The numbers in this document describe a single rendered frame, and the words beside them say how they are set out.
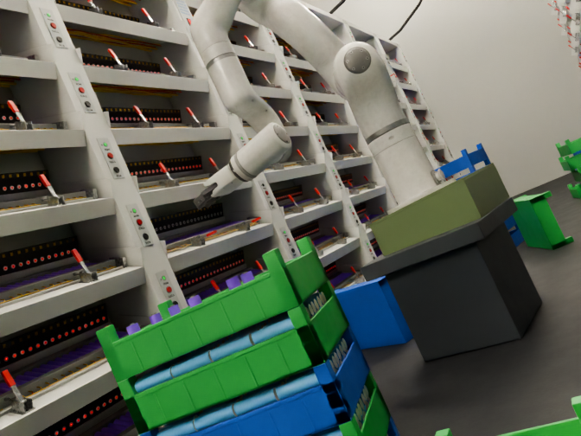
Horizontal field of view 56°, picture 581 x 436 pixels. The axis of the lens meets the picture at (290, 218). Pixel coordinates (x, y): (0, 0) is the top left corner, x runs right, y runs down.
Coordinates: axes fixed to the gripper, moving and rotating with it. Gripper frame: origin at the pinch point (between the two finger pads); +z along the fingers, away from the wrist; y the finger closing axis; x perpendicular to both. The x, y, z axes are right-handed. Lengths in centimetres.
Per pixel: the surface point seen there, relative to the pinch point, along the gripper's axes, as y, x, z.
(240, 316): 68, 35, -42
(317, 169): -110, -8, 11
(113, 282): 31.3, 9.8, 14.3
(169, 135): -14.3, -28.6, 8.0
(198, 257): -2.8, 11.2, 14.9
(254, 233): -36.1, 10.2, 14.2
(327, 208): -101, 11, 14
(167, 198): -0.9, -8.4, 11.7
